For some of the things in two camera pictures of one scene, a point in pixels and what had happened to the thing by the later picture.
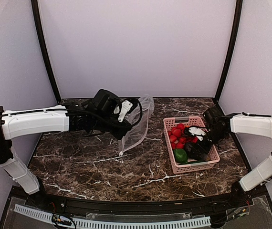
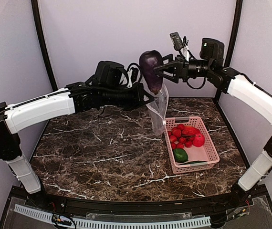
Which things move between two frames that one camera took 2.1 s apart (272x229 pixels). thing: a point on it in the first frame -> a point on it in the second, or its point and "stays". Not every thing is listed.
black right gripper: (205, 148) -> (182, 70)
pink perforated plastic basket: (179, 168) stays
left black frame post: (47, 56) stays
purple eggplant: (195, 152) -> (148, 60)
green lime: (180, 155) stays
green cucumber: (190, 162) stays
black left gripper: (120, 134) -> (139, 100)
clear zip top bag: (137, 133) -> (157, 110)
